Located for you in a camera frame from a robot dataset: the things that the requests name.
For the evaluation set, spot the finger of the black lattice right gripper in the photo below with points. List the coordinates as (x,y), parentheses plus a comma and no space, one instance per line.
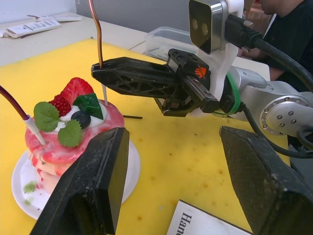
(146,82)
(137,64)

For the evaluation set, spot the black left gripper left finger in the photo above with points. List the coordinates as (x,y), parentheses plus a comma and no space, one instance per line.
(93,176)

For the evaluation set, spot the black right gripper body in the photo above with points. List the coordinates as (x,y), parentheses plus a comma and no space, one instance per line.
(193,80)

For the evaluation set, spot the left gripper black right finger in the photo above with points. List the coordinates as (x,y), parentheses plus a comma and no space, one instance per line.
(264,186)

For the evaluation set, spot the copper spiral candle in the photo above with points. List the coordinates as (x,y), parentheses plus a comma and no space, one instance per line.
(98,36)

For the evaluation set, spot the dark match stick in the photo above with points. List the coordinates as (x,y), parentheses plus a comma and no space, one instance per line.
(133,117)

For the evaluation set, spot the pink cake with fruit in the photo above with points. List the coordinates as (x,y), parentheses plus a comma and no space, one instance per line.
(49,151)

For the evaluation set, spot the white printed matchbox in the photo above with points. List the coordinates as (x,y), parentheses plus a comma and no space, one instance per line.
(195,222)

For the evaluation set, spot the clear plastic container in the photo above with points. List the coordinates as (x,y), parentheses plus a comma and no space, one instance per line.
(166,39)

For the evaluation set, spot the green rubber band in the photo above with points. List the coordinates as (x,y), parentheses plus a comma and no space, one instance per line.
(235,90)

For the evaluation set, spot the white round plate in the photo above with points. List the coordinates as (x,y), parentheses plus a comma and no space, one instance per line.
(24,176)

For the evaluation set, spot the yellow table mat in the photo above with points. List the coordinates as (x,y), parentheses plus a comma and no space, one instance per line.
(171,151)

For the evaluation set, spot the white flat paper strip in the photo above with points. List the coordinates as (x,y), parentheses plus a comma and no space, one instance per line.
(63,17)

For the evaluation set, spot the white printed flat package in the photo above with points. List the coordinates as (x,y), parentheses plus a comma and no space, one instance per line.
(34,27)

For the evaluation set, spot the person in black shirt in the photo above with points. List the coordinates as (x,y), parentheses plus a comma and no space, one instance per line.
(293,29)

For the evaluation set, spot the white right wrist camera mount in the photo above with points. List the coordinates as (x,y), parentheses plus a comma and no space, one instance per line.
(216,24)

